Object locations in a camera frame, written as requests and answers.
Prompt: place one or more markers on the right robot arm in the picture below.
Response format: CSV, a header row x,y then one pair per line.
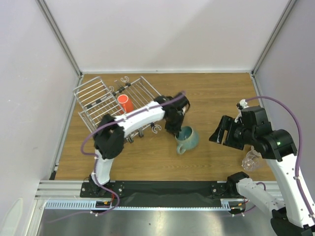
x,y
295,215

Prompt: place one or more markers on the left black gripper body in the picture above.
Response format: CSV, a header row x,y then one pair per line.
x,y
174,123

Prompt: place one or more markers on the clear faceted glass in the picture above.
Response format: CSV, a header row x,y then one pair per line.
x,y
252,161

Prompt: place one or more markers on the teal ceramic mug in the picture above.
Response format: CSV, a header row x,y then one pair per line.
x,y
187,139

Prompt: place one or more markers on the orange mug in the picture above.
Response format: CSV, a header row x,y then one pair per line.
x,y
126,104

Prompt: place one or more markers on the white cable duct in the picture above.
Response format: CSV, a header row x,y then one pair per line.
x,y
102,205

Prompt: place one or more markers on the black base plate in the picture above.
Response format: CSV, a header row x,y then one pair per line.
x,y
171,191

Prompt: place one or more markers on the silver wire dish rack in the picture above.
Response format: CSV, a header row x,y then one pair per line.
x,y
96,98

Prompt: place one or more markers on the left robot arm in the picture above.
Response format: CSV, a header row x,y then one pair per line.
x,y
107,141

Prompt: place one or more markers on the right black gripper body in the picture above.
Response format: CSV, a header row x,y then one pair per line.
x,y
230,132

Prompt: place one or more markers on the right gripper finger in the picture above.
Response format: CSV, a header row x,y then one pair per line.
x,y
224,126
217,136

